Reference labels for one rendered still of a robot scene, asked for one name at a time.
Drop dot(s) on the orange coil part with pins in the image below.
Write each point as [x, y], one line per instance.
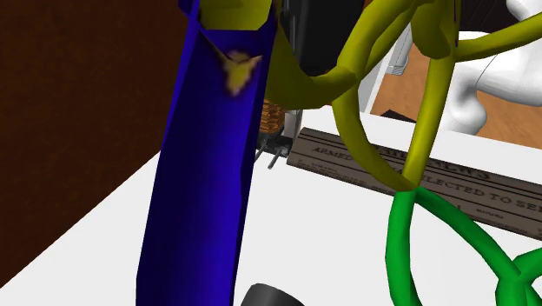
[271, 119]

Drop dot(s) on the blue and yellow tall figure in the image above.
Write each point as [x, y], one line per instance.
[203, 190]

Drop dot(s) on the black round object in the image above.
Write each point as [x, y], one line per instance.
[267, 297]

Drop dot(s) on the grey lettered book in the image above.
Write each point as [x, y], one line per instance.
[470, 188]

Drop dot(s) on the yellow and green tube frame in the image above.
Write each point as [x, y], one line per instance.
[428, 127]

